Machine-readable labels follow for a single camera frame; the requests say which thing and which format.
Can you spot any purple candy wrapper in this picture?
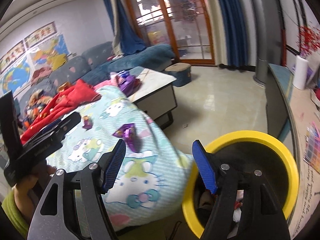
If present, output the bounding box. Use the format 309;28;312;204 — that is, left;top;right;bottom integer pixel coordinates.
112;123;138;152

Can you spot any small purple gold wrapper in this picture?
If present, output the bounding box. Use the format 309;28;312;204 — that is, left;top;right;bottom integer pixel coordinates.
82;115;93;130

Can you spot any lime green sleeve forearm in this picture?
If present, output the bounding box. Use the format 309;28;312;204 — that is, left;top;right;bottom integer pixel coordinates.
1;191;29;239

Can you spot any yellow rim trash bin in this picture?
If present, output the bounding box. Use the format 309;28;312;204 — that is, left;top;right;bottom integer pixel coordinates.
182;130;299;239

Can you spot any person left hand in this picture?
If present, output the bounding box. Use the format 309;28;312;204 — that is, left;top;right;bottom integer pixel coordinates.
13;166;57;218

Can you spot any hello kitty bed sheet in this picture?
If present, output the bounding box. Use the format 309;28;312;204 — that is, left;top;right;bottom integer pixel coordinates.
47;86;193;230

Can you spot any red blanket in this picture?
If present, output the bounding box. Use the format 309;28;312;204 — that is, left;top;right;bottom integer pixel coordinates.
21;79;101;144

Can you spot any white marble coffee table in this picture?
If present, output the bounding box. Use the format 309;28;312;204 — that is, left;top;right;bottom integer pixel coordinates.
129;67;177;129

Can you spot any purple clothes pile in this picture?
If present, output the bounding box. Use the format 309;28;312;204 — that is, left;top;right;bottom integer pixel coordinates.
116;70;141;97

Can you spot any blue round footstool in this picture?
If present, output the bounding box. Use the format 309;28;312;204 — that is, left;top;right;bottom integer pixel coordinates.
164;63;191;87

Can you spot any blue grey sofa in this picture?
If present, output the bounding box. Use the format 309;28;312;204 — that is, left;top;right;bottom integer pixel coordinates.
15;42;175;118

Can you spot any bead organiser tray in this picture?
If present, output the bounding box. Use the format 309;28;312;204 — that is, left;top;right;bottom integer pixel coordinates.
304;122;320;173

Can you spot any blue right curtain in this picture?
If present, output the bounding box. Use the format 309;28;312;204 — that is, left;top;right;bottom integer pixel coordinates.
218;0;248;67

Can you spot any blue curtain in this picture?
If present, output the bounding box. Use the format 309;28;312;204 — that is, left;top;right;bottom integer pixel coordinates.
103;0;146;56
218;0;248;67

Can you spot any white ribbed vase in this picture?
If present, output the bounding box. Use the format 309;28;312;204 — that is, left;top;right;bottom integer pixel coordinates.
292;55;308;90

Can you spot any blue left curtain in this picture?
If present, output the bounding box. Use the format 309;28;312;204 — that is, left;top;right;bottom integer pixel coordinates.
103;0;146;56

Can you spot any framed embroidery picture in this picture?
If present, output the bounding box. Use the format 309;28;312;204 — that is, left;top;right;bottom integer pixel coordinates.
24;22;57;49

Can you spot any wooden glass sliding door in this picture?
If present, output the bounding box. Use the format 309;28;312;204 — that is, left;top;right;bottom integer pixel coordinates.
125;0;215;66

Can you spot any silver tower air conditioner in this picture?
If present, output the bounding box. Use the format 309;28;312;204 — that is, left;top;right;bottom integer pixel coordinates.
252;0;283;86

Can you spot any world wall map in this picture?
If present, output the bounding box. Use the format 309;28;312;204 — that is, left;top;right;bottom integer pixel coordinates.
1;56;30;94

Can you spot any china wall map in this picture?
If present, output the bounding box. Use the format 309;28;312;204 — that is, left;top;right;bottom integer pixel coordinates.
29;34;70;70

